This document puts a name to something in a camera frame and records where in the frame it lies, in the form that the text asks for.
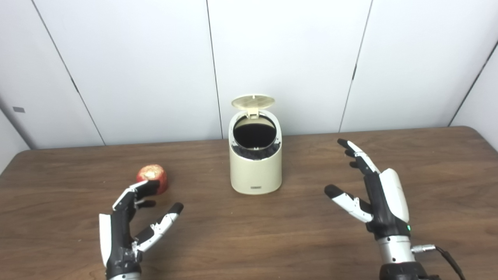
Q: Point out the red apple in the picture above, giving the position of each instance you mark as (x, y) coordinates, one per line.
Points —
(152, 172)

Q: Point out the cream-colored tabletop bin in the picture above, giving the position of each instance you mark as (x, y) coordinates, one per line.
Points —
(255, 175)

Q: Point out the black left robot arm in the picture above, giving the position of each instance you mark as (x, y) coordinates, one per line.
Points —
(124, 277)

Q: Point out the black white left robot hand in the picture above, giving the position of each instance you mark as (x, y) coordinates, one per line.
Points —
(118, 237)

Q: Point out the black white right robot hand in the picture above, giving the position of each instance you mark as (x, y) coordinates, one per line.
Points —
(389, 202)

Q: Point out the round cream bin lid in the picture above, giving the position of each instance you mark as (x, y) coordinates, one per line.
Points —
(253, 102)

